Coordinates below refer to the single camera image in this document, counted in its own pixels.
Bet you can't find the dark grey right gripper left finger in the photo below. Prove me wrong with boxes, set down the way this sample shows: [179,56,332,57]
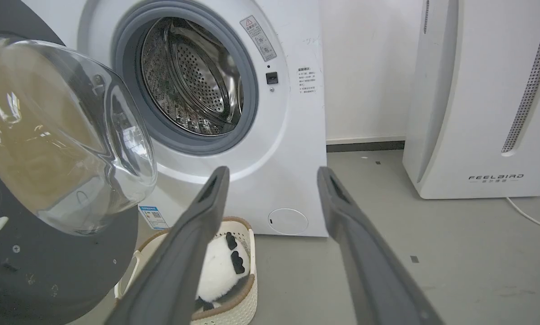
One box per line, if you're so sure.
[104,166,231,325]

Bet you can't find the white woven laundry basket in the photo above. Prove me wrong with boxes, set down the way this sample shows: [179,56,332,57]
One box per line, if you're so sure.
[114,217,258,325]

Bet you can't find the white air purifier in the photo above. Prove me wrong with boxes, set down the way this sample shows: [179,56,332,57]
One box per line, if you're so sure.
[402,0,540,200]

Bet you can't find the white power cable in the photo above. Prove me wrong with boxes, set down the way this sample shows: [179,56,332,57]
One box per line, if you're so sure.
[506,197,540,235]

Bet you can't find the white front-load washing machine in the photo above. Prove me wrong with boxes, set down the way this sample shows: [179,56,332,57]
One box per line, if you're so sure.
[21,0,328,238]

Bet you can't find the washing machine door glass bowl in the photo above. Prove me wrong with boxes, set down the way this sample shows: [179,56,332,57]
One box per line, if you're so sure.
[0,0,158,325]

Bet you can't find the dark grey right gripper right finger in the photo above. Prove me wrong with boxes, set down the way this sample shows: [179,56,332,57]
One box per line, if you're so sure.
[317,166,445,325]

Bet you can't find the plush panda toy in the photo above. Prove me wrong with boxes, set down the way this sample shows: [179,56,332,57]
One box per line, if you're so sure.
[194,232,251,312]

